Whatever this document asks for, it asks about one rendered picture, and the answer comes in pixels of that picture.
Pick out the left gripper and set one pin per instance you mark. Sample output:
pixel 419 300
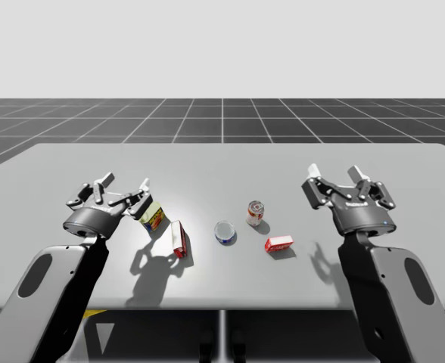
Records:
pixel 92 221

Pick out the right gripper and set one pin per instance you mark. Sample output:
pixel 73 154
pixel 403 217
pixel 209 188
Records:
pixel 362 219

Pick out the green and blue rectangular can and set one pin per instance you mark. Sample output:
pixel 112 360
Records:
pixel 153 218

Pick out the red and white carton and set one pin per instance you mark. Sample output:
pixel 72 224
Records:
pixel 179 239

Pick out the red and white can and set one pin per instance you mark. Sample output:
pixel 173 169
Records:
pixel 255 213

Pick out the blue flat can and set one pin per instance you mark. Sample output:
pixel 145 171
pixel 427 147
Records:
pixel 224 232

